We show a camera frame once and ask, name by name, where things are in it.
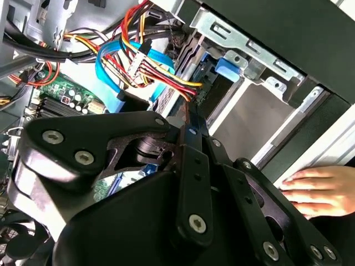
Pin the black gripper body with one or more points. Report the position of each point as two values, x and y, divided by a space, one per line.
124 227

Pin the person's bare hand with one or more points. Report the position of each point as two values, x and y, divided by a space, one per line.
327 191

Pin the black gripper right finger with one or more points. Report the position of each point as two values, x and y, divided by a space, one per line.
277 221

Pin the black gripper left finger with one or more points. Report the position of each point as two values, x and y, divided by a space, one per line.
83 133

